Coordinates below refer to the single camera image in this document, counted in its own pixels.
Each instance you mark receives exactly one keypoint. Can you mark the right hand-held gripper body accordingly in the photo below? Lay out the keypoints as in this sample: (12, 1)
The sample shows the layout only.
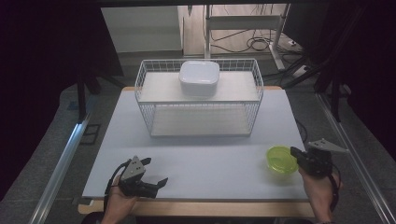
(317, 161)

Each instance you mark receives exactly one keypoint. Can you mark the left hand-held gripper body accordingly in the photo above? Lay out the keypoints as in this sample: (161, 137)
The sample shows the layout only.
(134, 182)

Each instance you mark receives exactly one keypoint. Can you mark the green translucent bowl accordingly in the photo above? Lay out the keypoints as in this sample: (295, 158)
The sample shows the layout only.
(280, 160)

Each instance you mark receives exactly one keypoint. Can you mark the white square bowl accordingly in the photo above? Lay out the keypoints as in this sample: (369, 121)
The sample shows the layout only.
(199, 77)

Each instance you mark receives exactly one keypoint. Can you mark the person's left hand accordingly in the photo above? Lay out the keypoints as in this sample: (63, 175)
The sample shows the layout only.
(120, 202)

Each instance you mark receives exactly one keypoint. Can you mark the person's right hand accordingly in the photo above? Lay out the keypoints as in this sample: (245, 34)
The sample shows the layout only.
(320, 193)

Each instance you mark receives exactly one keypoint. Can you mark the grey table mat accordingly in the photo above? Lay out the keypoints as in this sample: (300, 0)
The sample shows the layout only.
(218, 161)

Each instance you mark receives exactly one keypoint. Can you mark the black metal stand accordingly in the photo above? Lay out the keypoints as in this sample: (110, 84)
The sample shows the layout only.
(81, 99)
(335, 93)

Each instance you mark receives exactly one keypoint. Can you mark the white power strip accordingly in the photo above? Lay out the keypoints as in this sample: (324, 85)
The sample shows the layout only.
(301, 71)

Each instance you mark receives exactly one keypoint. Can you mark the white cabinet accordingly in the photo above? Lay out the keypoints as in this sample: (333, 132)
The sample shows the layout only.
(141, 28)

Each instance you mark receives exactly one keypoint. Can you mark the aluminium floor rail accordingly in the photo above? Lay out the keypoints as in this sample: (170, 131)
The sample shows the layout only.
(62, 161)
(361, 174)

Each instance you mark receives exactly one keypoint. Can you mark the white metal desk frame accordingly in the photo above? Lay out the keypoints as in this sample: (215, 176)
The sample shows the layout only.
(243, 22)

